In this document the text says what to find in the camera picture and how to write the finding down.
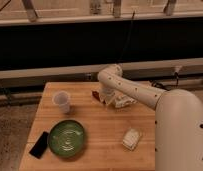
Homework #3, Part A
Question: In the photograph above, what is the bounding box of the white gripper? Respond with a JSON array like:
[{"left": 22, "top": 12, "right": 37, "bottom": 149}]
[{"left": 99, "top": 88, "right": 122, "bottom": 106}]

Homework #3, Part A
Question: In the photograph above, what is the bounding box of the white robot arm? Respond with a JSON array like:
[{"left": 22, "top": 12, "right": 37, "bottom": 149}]
[{"left": 97, "top": 64, "right": 203, "bottom": 171}]

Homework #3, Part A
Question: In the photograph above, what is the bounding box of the white sponge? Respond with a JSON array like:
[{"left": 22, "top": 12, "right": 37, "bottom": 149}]
[{"left": 122, "top": 128, "right": 142, "bottom": 151}]

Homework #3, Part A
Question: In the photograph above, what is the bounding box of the clear plastic cup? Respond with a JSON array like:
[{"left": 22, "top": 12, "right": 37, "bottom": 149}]
[{"left": 52, "top": 91, "right": 70, "bottom": 114}]

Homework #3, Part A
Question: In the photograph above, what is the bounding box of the green plate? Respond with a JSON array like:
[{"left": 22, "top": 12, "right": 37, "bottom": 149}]
[{"left": 47, "top": 120, "right": 86, "bottom": 158}]

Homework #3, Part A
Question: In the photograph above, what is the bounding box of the black smartphone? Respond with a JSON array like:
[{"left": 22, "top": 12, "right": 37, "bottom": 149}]
[{"left": 29, "top": 132, "right": 49, "bottom": 159}]

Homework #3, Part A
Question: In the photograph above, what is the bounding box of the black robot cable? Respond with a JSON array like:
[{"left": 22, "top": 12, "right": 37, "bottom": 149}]
[{"left": 150, "top": 71, "right": 181, "bottom": 91}]

